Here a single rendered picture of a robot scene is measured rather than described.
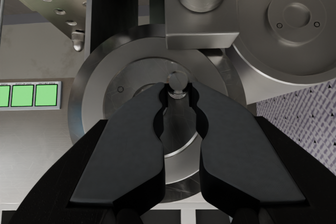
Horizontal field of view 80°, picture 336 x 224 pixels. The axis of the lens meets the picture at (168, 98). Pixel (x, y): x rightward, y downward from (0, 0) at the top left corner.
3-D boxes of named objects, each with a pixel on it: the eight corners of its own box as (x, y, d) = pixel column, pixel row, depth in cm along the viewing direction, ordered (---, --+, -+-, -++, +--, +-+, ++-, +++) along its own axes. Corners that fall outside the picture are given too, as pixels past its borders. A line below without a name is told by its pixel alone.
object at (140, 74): (82, 91, 15) (168, 36, 15) (93, 95, 17) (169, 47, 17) (136, 181, 14) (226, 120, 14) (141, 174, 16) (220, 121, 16)
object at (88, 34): (96, -119, 20) (89, 60, 18) (138, 11, 44) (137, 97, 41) (91, -118, 20) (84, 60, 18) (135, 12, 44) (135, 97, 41)
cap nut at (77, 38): (82, 31, 50) (82, 48, 49) (89, 37, 54) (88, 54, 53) (68, 31, 50) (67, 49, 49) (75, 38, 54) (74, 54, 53)
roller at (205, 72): (224, 32, 16) (236, 183, 15) (193, 89, 42) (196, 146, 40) (82, 39, 16) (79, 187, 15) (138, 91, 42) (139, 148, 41)
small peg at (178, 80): (195, 83, 12) (176, 98, 12) (191, 91, 15) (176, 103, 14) (179, 65, 12) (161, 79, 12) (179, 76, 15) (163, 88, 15)
